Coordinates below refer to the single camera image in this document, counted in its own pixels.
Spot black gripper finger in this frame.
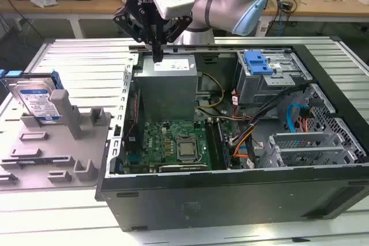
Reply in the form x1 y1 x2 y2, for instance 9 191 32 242
158 17 193 63
112 6 159 63

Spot hard disk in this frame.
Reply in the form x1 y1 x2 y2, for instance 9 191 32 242
0 69 63 122

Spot blue data wire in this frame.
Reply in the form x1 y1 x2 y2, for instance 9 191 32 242
285 103 311 134

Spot disk power wire black plug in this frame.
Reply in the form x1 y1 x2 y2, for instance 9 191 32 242
298 97 322 134

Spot grey power supply unit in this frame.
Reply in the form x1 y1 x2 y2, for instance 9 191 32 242
133 54 199 122

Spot crumpled white tissue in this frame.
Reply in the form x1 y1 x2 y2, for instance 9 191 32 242
30 0 58 8

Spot blue plastic bay latch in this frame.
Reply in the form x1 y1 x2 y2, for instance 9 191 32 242
243 51 273 76

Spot grey metal drive cage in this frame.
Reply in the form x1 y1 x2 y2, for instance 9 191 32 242
233 50 314 113

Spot green motherboard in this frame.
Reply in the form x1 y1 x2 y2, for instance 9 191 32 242
123 119 234 173

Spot silver CPU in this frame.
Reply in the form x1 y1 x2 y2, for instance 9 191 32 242
178 141 197 157

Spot black RAM slot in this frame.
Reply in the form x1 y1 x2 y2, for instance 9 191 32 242
212 119 224 171
206 119 219 171

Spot green RAM stick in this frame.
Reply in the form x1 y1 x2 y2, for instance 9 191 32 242
216 120 229 170

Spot black graphics card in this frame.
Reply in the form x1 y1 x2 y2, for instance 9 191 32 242
157 164 209 173

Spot grey plastic parts rack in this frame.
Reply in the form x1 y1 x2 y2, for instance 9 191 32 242
0 89 113 192

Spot black open PC case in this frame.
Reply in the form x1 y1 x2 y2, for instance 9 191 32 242
95 36 369 233

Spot wooden desk white frame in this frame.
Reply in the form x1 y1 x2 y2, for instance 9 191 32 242
0 0 369 39

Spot yellow and black power wires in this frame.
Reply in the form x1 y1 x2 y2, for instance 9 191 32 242
195 72 225 111

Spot blue hanging cable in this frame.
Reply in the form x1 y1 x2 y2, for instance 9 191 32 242
277 9 287 37

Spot black wire bundle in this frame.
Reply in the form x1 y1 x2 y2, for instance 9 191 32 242
246 84 312 131

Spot orange flat data wire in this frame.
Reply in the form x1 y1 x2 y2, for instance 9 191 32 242
230 142 251 160

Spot black sleeved labelled cable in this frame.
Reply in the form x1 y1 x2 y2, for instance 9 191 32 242
244 126 260 169

